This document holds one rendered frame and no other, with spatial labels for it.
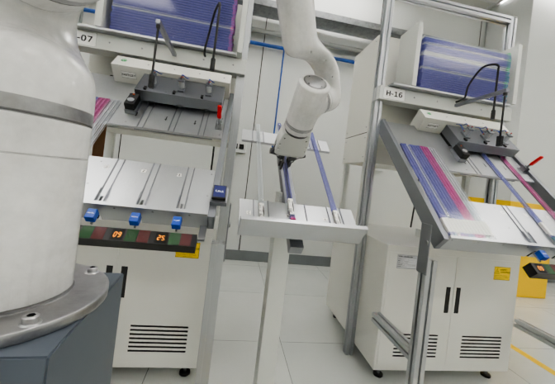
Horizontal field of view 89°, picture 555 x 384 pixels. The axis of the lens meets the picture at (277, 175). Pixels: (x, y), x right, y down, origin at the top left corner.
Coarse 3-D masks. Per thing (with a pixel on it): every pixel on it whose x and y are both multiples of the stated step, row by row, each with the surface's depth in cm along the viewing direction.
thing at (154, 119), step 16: (96, 80) 119; (112, 80) 122; (96, 96) 112; (112, 96) 114; (144, 112) 110; (160, 112) 112; (176, 112) 115; (192, 112) 117; (208, 112) 119; (224, 112) 121; (144, 128) 105; (160, 128) 106; (176, 128) 108; (192, 128) 110; (208, 128) 112
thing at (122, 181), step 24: (96, 168) 87; (120, 168) 88; (144, 168) 90; (168, 168) 92; (192, 168) 95; (96, 192) 81; (120, 192) 82; (144, 192) 84; (168, 192) 86; (192, 192) 88
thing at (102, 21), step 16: (112, 0) 124; (96, 16) 116; (80, 32) 119; (112, 32) 119; (128, 32) 119; (240, 32) 126; (192, 48) 125; (208, 48) 124; (240, 48) 126; (224, 256) 83
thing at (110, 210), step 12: (84, 204) 76; (96, 204) 76; (108, 204) 76; (120, 204) 77; (132, 204) 78; (108, 216) 80; (120, 216) 80; (144, 216) 80; (156, 216) 80; (168, 216) 81; (192, 216) 81; (204, 216) 81
